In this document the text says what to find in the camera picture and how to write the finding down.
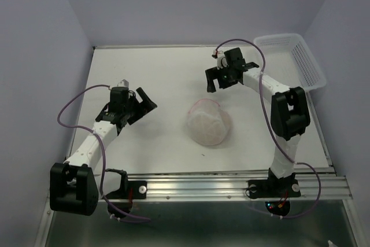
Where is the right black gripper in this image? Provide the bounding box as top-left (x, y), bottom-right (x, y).
top-left (203, 63), bottom-right (235, 93)

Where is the white mesh laundry bag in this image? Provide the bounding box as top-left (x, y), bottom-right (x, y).
top-left (186, 98), bottom-right (232, 146)

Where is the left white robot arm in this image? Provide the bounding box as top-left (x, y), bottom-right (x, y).
top-left (50, 85), bottom-right (157, 216)

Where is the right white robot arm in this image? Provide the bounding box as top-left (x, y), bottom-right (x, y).
top-left (205, 47), bottom-right (310, 195)

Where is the white plastic basket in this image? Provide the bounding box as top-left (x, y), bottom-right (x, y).
top-left (254, 34), bottom-right (327, 92)

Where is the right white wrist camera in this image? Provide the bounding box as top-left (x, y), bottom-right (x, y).
top-left (212, 50), bottom-right (228, 69)

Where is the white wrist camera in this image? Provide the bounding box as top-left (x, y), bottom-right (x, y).
top-left (116, 79), bottom-right (129, 88)
top-left (212, 50), bottom-right (228, 69)

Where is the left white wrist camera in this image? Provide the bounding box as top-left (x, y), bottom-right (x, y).
top-left (116, 79), bottom-right (129, 88)

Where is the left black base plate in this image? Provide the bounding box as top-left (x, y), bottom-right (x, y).
top-left (99, 168), bottom-right (151, 224)

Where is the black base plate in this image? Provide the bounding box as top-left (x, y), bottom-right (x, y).
top-left (245, 169), bottom-right (301, 217)
top-left (99, 168), bottom-right (151, 224)

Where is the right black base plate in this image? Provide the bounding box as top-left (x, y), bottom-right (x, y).
top-left (245, 169), bottom-right (301, 217)

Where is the aluminium rail frame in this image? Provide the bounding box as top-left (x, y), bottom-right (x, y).
top-left (43, 46), bottom-right (368, 246)

